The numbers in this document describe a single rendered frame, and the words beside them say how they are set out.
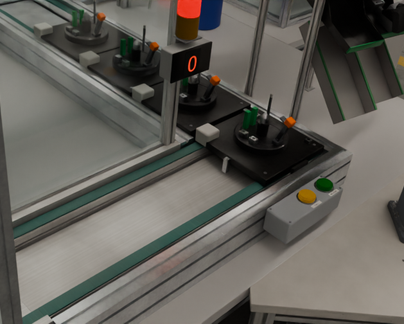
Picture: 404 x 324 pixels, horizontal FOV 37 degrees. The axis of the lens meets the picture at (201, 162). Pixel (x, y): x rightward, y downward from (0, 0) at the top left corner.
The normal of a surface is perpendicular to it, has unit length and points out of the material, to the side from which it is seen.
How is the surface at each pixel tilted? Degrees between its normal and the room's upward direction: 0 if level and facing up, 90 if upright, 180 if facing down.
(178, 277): 90
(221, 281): 0
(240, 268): 0
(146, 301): 90
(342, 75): 45
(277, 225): 90
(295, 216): 0
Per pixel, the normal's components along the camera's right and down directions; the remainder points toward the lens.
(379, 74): 0.48, -0.20
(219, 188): 0.11, -0.80
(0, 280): 0.70, 0.47
